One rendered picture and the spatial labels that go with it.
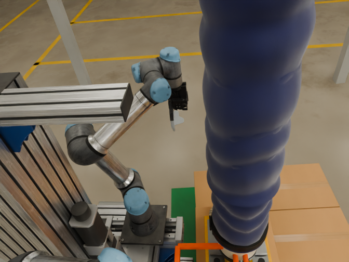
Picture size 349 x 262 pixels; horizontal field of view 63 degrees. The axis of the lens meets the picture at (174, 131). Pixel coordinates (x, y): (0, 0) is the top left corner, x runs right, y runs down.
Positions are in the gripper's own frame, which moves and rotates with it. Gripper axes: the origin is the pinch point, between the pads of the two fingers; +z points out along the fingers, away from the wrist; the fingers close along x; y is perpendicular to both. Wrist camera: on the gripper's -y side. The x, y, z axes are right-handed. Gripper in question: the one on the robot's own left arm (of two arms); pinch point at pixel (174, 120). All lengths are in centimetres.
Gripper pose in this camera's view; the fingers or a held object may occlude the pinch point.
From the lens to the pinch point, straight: 132.3
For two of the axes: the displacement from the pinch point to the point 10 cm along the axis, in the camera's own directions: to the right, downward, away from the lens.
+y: 9.9, -0.3, -1.4
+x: 0.8, -6.8, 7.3
